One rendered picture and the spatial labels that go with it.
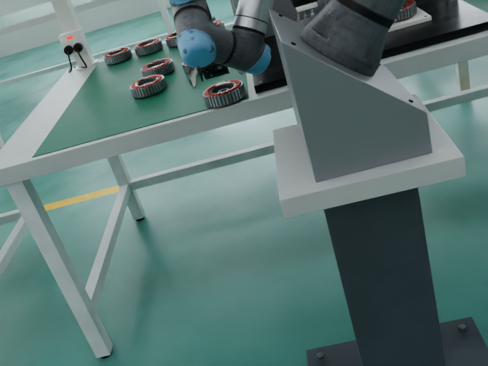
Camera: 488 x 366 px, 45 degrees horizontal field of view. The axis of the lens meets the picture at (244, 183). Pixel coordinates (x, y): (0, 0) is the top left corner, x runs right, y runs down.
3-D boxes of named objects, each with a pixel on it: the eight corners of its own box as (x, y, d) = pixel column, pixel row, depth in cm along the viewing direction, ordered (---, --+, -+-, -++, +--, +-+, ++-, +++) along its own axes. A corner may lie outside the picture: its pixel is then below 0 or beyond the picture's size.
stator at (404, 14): (420, 17, 162) (418, 3, 160) (379, 27, 165) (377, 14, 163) (414, 8, 172) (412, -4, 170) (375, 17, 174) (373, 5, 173)
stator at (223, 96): (245, 102, 150) (242, 88, 149) (204, 112, 152) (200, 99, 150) (246, 87, 160) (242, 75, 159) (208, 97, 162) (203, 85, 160)
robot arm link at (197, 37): (238, 55, 122) (229, 17, 127) (192, 40, 115) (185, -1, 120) (217, 78, 127) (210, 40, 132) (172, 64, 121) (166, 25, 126)
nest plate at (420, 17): (431, 19, 161) (431, 15, 161) (378, 35, 163) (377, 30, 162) (415, 9, 175) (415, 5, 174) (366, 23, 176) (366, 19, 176)
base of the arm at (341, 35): (376, 83, 100) (408, 30, 96) (298, 42, 99) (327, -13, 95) (370, 66, 114) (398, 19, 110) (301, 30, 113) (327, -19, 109)
